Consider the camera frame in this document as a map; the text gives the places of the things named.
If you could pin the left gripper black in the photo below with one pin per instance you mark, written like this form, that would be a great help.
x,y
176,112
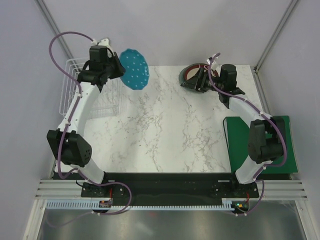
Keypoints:
x,y
117,66

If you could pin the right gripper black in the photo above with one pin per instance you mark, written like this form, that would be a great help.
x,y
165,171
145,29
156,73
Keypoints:
x,y
198,81

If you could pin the brown rimmed beige plate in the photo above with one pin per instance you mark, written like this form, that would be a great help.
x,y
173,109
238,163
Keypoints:
x,y
189,71

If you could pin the pale green ceramic plate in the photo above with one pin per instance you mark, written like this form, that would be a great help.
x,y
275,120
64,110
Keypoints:
x,y
193,79

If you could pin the blue scalloped plate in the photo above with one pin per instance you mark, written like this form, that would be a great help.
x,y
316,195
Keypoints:
x,y
136,76

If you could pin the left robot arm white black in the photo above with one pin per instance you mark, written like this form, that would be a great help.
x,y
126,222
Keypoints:
x,y
71,151

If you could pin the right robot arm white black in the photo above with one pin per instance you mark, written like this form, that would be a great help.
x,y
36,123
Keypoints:
x,y
267,133

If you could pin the green mat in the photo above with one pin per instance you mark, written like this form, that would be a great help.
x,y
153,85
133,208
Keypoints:
x,y
237,134

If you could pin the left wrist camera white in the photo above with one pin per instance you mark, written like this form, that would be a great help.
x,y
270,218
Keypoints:
x,y
103,42

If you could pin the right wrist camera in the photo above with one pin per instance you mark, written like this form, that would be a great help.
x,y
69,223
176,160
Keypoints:
x,y
211,61

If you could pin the left aluminium frame post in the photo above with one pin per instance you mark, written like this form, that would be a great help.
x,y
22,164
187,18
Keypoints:
x,y
54,27

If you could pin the aluminium frame post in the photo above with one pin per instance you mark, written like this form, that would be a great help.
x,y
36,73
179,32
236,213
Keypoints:
x,y
276,34
54,27

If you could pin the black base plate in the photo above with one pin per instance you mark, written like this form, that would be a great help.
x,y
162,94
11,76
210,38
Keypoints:
x,y
184,201

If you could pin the right cable duct white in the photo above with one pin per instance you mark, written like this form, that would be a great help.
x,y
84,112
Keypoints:
x,y
242,203

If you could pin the cable duct white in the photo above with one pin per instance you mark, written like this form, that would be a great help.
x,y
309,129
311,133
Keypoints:
x,y
78,204
242,203

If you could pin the right aluminium frame post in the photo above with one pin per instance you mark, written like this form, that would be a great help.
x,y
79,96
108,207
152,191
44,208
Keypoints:
x,y
276,34

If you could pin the aluminium rail front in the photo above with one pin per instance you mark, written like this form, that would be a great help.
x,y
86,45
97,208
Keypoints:
x,y
267,189

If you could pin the left cable duct white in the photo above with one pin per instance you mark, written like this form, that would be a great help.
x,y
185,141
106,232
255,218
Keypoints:
x,y
78,204

